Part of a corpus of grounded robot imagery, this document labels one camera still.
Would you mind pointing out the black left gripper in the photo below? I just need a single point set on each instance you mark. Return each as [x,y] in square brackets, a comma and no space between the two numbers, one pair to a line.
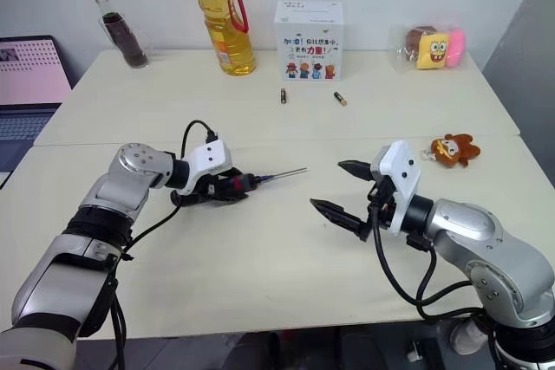
[209,190]

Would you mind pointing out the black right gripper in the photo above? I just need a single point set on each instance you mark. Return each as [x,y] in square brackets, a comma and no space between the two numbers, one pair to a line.
[377,205]

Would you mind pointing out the clear plastic bag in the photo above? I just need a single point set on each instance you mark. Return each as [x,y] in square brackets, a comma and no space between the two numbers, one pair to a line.
[399,53]

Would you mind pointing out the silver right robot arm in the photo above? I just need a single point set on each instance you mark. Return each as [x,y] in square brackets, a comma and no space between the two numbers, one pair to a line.
[477,231]

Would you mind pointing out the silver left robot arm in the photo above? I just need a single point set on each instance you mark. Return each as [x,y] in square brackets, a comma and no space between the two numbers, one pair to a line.
[130,188]

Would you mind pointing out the black gold AA battery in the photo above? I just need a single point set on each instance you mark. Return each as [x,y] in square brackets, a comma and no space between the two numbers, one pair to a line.
[340,99]
[283,96]

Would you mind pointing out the cooking oil bottle red cap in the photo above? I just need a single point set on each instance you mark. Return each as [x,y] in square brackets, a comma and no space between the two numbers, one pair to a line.
[230,49]

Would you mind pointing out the white printed cardboard box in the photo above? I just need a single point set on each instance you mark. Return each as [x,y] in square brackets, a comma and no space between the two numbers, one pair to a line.
[310,40]

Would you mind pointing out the yellow SpongeBob plush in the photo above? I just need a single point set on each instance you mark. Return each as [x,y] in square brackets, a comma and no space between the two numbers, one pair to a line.
[433,51]

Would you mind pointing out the dark brown plush toy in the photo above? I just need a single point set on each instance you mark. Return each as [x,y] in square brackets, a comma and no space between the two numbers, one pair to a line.
[414,38]

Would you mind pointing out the corked glass bottle dark liquid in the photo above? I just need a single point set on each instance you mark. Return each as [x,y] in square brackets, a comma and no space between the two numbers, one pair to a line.
[126,40]

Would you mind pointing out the pink plush toy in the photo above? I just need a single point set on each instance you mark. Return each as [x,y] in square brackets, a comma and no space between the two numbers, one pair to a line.
[457,47]

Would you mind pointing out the pale rounded cylinder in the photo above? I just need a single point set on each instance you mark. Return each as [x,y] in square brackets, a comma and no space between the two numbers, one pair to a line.
[466,337]

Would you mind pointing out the grey open laptop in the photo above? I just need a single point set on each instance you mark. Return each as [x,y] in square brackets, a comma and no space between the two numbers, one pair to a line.
[26,79]

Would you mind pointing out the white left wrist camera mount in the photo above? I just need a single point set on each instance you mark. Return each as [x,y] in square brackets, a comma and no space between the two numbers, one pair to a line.
[208,157]

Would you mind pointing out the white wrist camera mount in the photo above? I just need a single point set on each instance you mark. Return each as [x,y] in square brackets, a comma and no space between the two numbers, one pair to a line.
[208,157]
[403,170]

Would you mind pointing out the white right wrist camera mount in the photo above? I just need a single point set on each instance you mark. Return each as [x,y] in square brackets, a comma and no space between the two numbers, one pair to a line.
[403,170]

